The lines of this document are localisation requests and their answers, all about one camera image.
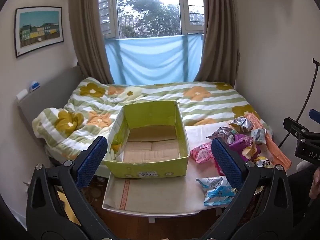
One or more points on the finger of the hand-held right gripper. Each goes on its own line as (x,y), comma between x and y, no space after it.
(296,128)
(315,117)

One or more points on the blue white snack packet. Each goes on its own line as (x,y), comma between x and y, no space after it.
(210,181)
(217,196)

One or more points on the floral striped blanket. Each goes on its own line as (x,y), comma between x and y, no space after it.
(100,102)

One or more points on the beige cloth with red border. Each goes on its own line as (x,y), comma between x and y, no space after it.
(155,193)

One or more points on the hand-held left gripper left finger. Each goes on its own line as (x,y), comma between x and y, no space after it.
(91,160)

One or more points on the white low table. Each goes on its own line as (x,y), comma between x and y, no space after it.
(150,213)

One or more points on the framed wall picture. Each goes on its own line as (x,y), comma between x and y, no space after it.
(38,30)

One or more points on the green cardboard box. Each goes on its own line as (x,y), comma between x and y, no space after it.
(150,165)

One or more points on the blue white tube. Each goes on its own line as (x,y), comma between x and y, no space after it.
(34,86)

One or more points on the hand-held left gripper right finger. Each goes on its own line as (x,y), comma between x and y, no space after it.
(226,160)

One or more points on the long orange snack packet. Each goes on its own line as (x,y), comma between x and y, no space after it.
(277,152)

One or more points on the grey headboard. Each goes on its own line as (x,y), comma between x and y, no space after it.
(52,90)

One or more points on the brown snack packet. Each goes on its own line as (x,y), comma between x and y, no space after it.
(223,133)

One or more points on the purple snack packet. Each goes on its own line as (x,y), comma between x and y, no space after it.
(240,142)

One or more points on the small pale blue snack packet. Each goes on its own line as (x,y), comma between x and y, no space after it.
(258,135)

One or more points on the light blue cloth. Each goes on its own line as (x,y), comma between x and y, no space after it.
(152,60)

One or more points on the silver snack packet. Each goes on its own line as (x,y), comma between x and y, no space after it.
(241,123)

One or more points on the pink striped snack packet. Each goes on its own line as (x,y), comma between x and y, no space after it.
(202,153)

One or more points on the small white box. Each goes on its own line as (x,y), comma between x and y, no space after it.
(22,95)

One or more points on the person's right hand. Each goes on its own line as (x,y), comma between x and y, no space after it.
(315,182)

